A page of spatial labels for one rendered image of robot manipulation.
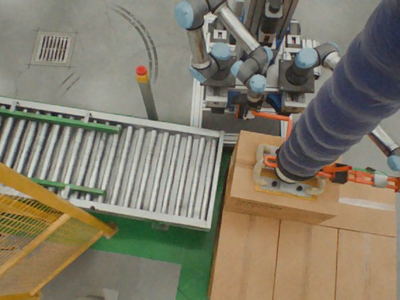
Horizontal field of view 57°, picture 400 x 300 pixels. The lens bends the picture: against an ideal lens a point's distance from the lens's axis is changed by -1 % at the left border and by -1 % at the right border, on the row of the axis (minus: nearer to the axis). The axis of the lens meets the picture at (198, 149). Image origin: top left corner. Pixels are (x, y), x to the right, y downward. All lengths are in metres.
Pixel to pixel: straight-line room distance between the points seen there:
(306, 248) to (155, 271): 1.20
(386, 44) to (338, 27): 3.16
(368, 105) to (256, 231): 1.61
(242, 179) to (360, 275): 1.12
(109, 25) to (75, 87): 0.74
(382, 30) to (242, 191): 1.32
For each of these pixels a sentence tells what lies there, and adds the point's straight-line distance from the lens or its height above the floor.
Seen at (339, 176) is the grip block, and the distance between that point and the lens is 2.08.
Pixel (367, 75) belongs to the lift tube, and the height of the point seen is 2.25.
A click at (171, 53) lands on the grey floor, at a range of 3.69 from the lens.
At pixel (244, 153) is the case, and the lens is 2.14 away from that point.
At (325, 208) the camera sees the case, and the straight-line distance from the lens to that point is 2.17.
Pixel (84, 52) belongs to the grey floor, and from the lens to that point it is 3.83.
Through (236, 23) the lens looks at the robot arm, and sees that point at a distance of 1.89.
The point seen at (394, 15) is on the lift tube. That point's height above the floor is 2.42.
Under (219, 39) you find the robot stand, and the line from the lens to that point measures 2.57.
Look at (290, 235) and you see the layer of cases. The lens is 2.64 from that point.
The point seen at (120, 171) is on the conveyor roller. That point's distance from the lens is 2.68.
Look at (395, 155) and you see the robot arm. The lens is 1.88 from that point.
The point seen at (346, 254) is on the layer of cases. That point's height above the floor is 0.54.
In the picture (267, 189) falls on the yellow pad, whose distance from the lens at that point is 2.08.
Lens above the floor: 3.09
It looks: 72 degrees down
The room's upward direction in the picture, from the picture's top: 3 degrees clockwise
